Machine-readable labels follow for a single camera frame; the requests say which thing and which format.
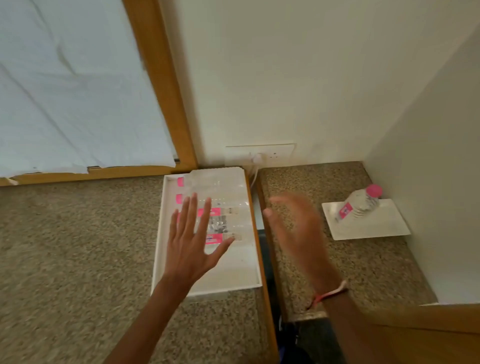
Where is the clear pink-label water bottle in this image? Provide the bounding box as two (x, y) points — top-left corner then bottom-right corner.
(204, 232), (243, 246)
(175, 193), (250, 208)
(176, 206), (241, 223)
(176, 169), (245, 189)

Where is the wooden panel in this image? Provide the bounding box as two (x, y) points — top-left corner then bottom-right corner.
(365, 303), (480, 364)

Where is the small white square tray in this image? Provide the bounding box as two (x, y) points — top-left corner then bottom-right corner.
(321, 198), (411, 241)

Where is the person's right hand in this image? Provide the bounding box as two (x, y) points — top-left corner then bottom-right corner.
(262, 193), (348, 301)

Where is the pink-capped clear water bottle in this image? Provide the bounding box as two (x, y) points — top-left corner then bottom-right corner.
(335, 184), (383, 224)

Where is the white paper sheet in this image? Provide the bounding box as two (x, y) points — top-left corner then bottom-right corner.
(0, 0), (178, 178)

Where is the person's left forearm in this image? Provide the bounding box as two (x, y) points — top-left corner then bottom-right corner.
(103, 278), (189, 364)

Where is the wooden frame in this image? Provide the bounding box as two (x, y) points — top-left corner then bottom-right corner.
(0, 0), (199, 187)

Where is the red and white wrist thread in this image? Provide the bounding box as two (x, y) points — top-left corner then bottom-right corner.
(307, 280), (349, 310)

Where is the white wall socket plate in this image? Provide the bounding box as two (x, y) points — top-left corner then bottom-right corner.
(225, 143), (296, 168)

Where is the large white rectangular tray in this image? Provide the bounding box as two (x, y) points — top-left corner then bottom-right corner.
(151, 167), (263, 303)

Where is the person's left hand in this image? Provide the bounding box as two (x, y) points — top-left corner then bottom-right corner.
(161, 193), (236, 294)

